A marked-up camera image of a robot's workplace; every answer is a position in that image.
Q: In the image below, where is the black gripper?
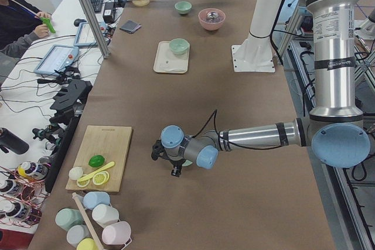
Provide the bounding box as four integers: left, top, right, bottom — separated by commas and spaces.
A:
151, 139, 186, 177

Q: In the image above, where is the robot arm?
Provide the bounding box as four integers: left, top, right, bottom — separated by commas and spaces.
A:
151, 0, 370, 176

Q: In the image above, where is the yellow plastic knife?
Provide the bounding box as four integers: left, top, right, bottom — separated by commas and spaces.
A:
77, 161, 115, 181

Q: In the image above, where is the wooden cutting board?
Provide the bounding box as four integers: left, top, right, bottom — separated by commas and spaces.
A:
66, 125, 132, 193

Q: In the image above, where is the lemon slice right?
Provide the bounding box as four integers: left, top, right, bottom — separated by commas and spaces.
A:
92, 170, 110, 186

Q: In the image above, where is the lemon slice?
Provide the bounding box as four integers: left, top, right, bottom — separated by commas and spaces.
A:
76, 179, 90, 188
92, 170, 110, 186

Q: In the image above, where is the green lime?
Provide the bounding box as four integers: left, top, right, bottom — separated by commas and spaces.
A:
88, 155, 105, 167

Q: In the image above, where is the white plastic cup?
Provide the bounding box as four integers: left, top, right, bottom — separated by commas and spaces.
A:
91, 204, 120, 228

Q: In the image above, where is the pink plastic cup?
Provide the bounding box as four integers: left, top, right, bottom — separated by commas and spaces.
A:
102, 221, 132, 246

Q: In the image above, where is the blue plastic cup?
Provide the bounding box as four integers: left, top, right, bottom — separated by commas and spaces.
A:
83, 191, 110, 210

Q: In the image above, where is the lemon slice left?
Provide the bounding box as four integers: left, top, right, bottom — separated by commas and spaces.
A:
76, 179, 90, 188

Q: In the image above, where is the white garlic bulb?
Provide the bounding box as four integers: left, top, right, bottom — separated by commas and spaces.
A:
69, 166, 84, 181

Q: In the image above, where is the cream serving tray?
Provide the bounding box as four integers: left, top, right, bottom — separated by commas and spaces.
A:
153, 41, 190, 74

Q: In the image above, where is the yellow plastic cup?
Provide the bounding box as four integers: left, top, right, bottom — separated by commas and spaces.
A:
76, 238, 98, 250

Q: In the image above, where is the grey plastic cup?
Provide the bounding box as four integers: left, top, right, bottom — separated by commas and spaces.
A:
66, 225, 90, 248

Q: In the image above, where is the green plastic cup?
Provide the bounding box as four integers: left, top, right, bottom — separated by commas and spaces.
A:
55, 208, 84, 231

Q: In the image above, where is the green bowl on tray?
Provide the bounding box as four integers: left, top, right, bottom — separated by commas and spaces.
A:
169, 38, 190, 56

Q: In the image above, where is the grey folded cloth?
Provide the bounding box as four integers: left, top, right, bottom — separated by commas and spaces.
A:
120, 20, 142, 34

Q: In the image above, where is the yellow sauce bottle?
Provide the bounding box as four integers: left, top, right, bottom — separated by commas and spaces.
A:
18, 162, 48, 180

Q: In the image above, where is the pink bowl with ice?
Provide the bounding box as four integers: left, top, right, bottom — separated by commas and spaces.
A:
198, 8, 226, 31

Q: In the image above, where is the metal ice scoop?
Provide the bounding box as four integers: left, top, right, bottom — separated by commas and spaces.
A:
206, 11, 220, 22

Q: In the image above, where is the blue teach pendant far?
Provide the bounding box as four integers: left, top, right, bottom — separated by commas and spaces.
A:
74, 22, 97, 47

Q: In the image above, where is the blue teach pendant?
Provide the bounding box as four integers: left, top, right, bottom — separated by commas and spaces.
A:
74, 22, 97, 47
33, 44, 79, 76

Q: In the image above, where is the blue teach pendant near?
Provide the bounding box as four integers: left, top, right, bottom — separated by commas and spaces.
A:
33, 44, 79, 76

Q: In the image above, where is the black power adapter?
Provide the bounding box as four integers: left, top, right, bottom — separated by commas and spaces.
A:
103, 2, 116, 24

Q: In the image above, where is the black bottle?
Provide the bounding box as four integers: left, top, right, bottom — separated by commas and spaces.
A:
1, 128, 29, 155

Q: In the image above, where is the black computer mouse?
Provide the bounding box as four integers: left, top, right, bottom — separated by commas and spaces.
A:
73, 19, 86, 27

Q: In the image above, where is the seated person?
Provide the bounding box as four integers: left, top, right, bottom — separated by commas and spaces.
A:
1, 0, 51, 58

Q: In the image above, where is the copper wire bottle rack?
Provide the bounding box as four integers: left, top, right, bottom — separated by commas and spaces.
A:
1, 166, 49, 231

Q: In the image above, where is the aluminium frame post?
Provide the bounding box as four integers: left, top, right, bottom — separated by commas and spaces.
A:
79, 0, 110, 59

